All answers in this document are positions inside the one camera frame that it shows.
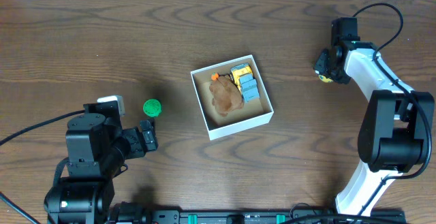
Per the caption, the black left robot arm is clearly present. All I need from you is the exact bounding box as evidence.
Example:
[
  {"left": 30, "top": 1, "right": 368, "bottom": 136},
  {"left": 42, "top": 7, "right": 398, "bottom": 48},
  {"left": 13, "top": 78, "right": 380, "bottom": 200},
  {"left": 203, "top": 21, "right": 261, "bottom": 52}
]
[{"left": 44, "top": 101, "right": 158, "bottom": 223}]

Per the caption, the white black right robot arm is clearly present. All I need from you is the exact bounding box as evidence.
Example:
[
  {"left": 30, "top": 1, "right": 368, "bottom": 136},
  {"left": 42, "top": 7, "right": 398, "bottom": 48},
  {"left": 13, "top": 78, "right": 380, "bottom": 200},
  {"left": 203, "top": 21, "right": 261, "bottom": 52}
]
[{"left": 314, "top": 17, "right": 435, "bottom": 217}]

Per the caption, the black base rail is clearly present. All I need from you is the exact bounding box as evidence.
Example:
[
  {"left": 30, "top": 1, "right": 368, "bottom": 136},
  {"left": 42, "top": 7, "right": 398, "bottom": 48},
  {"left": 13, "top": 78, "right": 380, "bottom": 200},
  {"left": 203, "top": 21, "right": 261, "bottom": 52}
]
[{"left": 106, "top": 202, "right": 407, "bottom": 224}]

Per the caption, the white cardboard box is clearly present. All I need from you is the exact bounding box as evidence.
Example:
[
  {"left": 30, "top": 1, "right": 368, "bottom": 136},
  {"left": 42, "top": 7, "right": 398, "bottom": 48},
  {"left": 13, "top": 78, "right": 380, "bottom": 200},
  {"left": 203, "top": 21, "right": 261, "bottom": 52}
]
[{"left": 190, "top": 54, "right": 274, "bottom": 140}]

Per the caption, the brown plush toy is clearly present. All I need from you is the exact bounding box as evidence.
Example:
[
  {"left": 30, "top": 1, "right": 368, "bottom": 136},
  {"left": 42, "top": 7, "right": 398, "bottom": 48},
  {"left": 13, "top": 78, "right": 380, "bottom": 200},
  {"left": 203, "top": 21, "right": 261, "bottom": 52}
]
[{"left": 209, "top": 73, "right": 244, "bottom": 117}]

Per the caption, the yellow blue toy truck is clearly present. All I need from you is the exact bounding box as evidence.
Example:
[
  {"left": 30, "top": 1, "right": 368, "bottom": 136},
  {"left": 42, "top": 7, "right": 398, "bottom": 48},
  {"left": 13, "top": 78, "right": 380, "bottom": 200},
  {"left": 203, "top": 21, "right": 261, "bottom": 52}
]
[{"left": 230, "top": 63, "right": 260, "bottom": 103}]

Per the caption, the green spinning top toy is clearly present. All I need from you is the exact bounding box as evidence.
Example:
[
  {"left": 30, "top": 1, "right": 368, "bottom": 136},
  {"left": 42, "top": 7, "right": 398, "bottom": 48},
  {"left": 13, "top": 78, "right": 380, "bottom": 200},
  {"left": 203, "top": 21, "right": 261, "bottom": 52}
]
[{"left": 142, "top": 99, "right": 162, "bottom": 117}]

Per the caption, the yellow ball with blue spots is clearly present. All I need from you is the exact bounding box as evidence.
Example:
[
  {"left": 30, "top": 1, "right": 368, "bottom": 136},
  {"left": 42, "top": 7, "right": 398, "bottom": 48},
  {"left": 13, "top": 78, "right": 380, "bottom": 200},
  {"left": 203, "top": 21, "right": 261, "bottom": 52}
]
[{"left": 318, "top": 75, "right": 333, "bottom": 83}]

